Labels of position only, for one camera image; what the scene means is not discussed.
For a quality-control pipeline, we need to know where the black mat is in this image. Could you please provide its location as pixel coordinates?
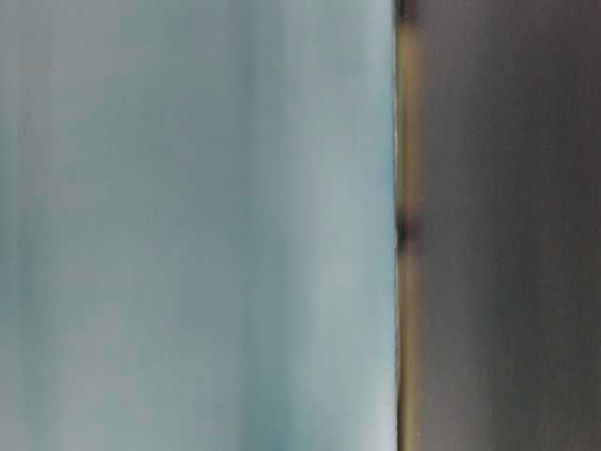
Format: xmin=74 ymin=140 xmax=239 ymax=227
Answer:
xmin=405 ymin=1 xmax=600 ymax=450

